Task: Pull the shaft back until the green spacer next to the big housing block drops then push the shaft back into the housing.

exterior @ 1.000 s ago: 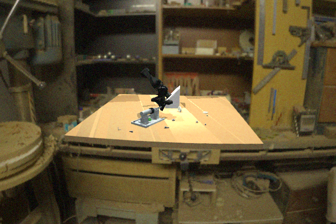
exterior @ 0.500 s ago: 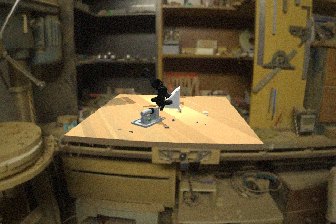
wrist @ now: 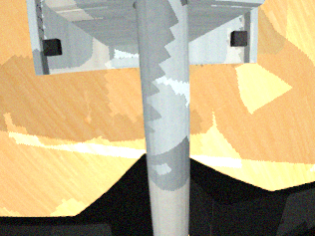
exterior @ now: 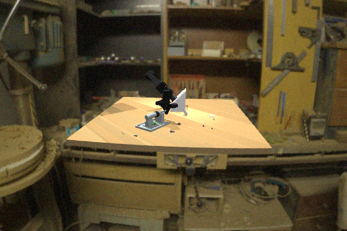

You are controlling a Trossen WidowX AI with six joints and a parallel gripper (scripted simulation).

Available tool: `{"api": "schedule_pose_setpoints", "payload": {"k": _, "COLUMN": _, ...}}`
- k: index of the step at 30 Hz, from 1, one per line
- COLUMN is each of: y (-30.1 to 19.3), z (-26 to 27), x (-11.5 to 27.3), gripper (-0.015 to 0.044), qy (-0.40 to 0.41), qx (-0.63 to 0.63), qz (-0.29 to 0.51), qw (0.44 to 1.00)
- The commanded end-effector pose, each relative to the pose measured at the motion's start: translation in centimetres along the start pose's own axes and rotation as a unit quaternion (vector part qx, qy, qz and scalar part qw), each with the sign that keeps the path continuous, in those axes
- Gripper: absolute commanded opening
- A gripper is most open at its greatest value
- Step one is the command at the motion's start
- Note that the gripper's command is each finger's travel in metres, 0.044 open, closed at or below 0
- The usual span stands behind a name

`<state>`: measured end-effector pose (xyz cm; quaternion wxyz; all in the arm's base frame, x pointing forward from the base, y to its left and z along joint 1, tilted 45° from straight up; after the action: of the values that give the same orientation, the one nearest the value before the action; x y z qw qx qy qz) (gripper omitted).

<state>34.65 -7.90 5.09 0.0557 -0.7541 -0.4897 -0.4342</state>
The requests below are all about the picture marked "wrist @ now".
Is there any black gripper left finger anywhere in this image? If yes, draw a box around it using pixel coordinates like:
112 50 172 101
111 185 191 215
0 153 154 236

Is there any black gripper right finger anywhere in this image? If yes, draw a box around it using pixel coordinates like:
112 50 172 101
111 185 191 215
188 158 315 236

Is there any grey metal shaft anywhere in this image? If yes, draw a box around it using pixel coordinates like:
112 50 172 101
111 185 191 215
135 0 190 236

